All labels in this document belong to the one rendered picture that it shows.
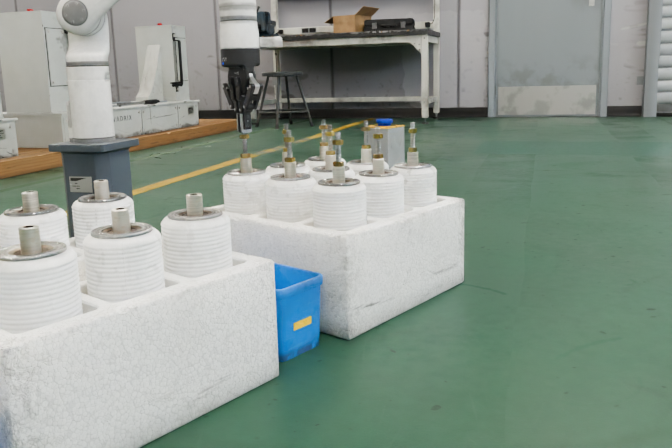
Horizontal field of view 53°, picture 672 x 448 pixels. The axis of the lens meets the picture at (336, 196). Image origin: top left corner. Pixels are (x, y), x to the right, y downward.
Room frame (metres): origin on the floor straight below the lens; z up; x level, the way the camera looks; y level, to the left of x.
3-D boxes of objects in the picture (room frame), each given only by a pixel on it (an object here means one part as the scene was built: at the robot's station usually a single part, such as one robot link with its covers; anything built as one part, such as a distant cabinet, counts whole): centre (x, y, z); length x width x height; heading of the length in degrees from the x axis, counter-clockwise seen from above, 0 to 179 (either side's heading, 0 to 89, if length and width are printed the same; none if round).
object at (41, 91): (4.39, 1.49, 0.45); 1.51 x 0.57 x 0.74; 163
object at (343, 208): (1.17, -0.01, 0.16); 0.10 x 0.10 x 0.18
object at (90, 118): (1.56, 0.56, 0.39); 0.09 x 0.09 x 0.17; 73
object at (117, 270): (0.83, 0.27, 0.16); 0.10 x 0.10 x 0.18
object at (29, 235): (0.74, 0.35, 0.26); 0.02 x 0.02 x 0.03
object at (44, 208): (0.98, 0.46, 0.25); 0.08 x 0.08 x 0.01
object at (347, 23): (6.13, -0.19, 0.87); 0.40 x 0.30 x 0.23; 59
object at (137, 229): (0.83, 0.27, 0.25); 0.08 x 0.08 x 0.01
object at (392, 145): (1.61, -0.12, 0.16); 0.07 x 0.07 x 0.31; 50
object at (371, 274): (1.33, 0.01, 0.09); 0.39 x 0.39 x 0.18; 50
